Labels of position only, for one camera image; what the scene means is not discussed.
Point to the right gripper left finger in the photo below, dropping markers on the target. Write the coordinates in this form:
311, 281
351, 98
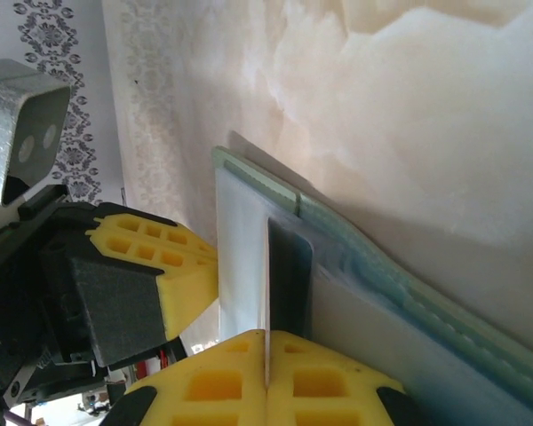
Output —
204, 386

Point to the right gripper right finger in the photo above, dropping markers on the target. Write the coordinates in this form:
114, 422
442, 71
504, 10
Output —
328, 386

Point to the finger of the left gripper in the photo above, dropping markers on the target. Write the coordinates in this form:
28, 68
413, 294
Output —
186, 288
160, 233

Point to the blue credit card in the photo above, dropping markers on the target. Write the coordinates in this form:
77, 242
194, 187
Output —
293, 275

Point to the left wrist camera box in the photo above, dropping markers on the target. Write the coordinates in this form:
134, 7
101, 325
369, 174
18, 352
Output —
9, 133

